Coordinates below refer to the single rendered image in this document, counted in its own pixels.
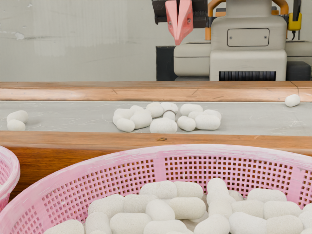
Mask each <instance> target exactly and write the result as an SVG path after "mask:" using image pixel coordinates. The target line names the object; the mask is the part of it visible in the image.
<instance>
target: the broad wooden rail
mask: <svg viewBox="0 0 312 234"><path fill-rule="evenodd" d="M293 94H296V95H298V96H299V97H300V103H312V81H109V82H106V81H49V82H0V101H122V102H285V99H286V97H288V96H290V95H293Z"/></svg>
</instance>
